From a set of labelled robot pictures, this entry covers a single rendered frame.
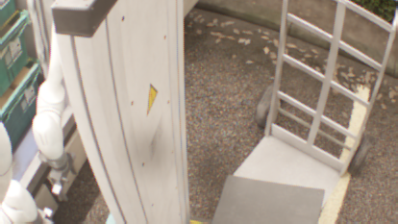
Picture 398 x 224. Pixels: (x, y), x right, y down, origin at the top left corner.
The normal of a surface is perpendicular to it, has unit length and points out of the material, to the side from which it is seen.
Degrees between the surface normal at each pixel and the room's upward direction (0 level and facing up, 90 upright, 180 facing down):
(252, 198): 0
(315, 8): 8
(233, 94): 0
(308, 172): 0
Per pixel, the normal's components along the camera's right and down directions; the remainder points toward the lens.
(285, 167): 0.01, -0.67
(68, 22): -0.26, 0.71
